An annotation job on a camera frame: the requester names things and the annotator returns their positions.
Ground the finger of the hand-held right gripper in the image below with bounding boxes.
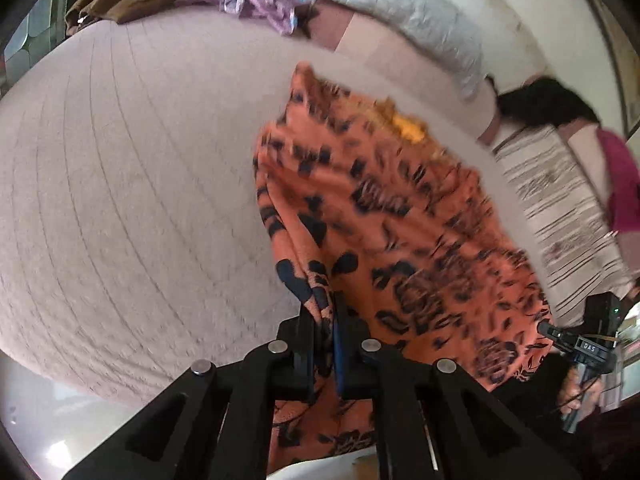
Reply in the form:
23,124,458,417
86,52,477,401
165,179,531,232
537,320,581,352

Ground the grey quilted pillow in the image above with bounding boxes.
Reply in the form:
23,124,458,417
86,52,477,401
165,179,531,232
257,0,488,101

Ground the cream striped pillow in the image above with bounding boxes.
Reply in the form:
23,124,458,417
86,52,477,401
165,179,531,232
492,125,633,326

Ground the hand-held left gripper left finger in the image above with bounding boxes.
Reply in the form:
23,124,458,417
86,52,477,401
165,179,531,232
62,305,317,480

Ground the person's right hand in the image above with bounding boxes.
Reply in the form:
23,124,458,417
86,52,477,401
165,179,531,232
559,364,586,417

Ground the stained glass window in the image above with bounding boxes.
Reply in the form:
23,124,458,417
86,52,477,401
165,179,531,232
0,0,76,86

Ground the magenta cloth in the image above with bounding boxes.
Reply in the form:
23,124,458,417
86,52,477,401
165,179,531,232
597,127,640,236

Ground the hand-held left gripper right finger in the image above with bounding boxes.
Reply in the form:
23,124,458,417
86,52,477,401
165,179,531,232
333,292,581,480

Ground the orange black floral garment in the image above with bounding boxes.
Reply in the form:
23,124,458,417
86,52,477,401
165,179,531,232
252,61,556,476

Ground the purple floral garment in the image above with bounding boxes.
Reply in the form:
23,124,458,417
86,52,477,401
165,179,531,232
175,0,313,36

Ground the black cloth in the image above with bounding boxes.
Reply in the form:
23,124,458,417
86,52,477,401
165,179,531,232
487,75,601,131

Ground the pink quilted bedspread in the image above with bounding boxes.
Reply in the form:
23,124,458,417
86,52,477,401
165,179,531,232
0,10,501,411

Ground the pink bolster cushion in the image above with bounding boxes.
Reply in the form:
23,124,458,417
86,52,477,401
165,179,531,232
305,0,501,146

